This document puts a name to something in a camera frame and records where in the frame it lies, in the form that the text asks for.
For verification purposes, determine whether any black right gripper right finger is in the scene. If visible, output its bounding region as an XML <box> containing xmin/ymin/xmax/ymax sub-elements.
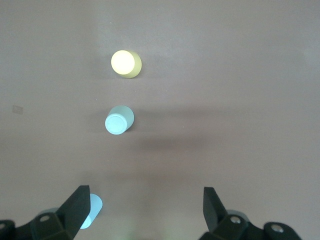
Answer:
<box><xmin>197</xmin><ymin>186</ymin><xmax>304</xmax><ymax>240</ymax></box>

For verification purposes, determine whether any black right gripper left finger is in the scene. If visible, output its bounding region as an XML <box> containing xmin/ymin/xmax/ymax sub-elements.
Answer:
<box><xmin>0</xmin><ymin>185</ymin><xmax>91</xmax><ymax>240</ymax></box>

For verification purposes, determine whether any pale green plastic cup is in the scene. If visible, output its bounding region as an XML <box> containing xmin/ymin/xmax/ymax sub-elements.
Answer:
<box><xmin>104</xmin><ymin>105</ymin><xmax>135</xmax><ymax>136</ymax></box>

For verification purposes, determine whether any yellow plastic cup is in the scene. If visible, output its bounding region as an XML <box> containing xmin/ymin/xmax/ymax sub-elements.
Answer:
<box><xmin>110</xmin><ymin>49</ymin><xmax>143</xmax><ymax>80</ymax></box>

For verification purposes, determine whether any light blue plastic cup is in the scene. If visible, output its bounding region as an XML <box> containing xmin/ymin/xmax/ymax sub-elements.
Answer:
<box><xmin>78</xmin><ymin>193</ymin><xmax>104</xmax><ymax>230</ymax></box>

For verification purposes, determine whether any brown table cover mat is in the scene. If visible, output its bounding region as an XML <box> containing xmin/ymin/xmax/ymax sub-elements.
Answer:
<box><xmin>0</xmin><ymin>0</ymin><xmax>320</xmax><ymax>240</ymax></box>

